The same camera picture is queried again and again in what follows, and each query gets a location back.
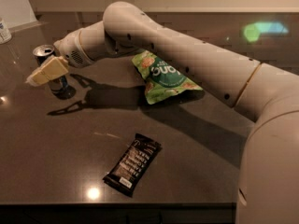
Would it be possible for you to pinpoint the white bottle at left edge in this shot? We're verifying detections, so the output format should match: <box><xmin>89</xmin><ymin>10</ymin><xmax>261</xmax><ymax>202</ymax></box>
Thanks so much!
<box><xmin>0</xmin><ymin>18</ymin><xmax>12</xmax><ymax>44</ymax></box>

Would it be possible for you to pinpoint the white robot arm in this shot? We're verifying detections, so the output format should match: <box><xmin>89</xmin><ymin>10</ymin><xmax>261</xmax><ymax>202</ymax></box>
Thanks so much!
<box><xmin>26</xmin><ymin>2</ymin><xmax>299</xmax><ymax>224</ymax></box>

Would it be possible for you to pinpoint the blue silver redbull can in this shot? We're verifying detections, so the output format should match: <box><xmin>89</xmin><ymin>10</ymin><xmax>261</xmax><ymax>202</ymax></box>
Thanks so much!
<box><xmin>33</xmin><ymin>45</ymin><xmax>68</xmax><ymax>96</ymax></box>

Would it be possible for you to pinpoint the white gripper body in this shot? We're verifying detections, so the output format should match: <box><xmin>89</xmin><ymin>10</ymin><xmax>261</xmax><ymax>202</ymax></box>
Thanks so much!
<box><xmin>54</xmin><ymin>29</ymin><xmax>93</xmax><ymax>68</ymax></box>

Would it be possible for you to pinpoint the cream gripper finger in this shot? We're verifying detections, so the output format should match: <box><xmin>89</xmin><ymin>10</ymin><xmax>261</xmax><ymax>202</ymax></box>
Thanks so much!
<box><xmin>39</xmin><ymin>56</ymin><xmax>69</xmax><ymax>78</ymax></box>
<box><xmin>26</xmin><ymin>72</ymin><xmax>49</xmax><ymax>87</ymax></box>

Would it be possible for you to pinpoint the green dang chips bag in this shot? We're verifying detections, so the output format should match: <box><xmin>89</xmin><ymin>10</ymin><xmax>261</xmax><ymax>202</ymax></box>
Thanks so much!
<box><xmin>132</xmin><ymin>50</ymin><xmax>202</xmax><ymax>105</ymax></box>

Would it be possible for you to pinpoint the black snack bar wrapper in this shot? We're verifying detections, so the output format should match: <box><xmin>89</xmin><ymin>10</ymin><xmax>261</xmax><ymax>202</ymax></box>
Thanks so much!
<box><xmin>103</xmin><ymin>133</ymin><xmax>162</xmax><ymax>197</ymax></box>

